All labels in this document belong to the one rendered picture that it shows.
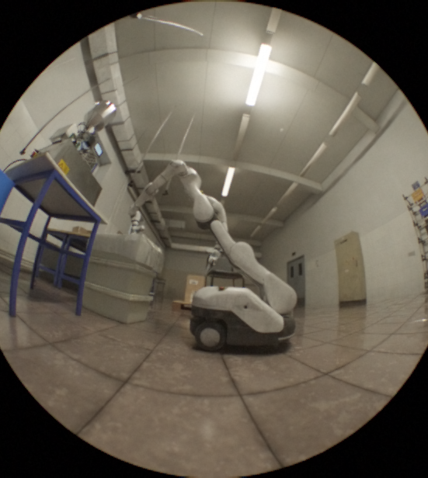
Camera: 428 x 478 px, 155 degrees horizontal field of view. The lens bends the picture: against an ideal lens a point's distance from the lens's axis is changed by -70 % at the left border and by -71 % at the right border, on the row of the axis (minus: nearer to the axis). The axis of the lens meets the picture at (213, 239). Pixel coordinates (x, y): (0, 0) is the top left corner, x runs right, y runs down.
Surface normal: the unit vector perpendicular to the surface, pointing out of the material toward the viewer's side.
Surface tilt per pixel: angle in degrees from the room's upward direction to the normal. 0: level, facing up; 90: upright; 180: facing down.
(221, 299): 90
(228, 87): 180
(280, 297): 90
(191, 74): 180
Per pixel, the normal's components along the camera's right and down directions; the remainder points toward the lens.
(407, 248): -0.99, -0.11
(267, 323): -0.09, -0.36
